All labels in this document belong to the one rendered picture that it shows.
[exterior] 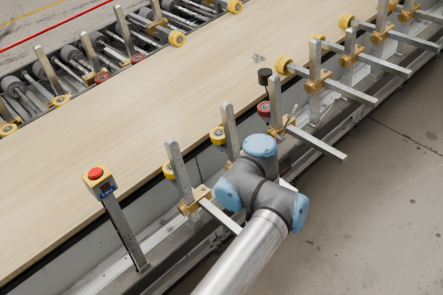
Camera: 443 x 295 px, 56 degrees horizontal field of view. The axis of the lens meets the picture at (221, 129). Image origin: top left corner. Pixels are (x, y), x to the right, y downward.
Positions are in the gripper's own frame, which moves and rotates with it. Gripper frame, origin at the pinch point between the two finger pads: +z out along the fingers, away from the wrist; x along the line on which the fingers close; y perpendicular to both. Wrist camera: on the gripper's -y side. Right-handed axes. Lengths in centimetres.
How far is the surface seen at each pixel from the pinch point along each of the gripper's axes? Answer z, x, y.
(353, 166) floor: 94, 109, -44
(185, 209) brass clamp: 10.2, -14.1, -29.4
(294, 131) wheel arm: 8, 42, -29
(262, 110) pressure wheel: 3, 39, -44
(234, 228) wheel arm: 10.3, -5.9, -10.2
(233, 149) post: -1.1, 12.8, -31.5
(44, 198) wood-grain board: 4, -54, -68
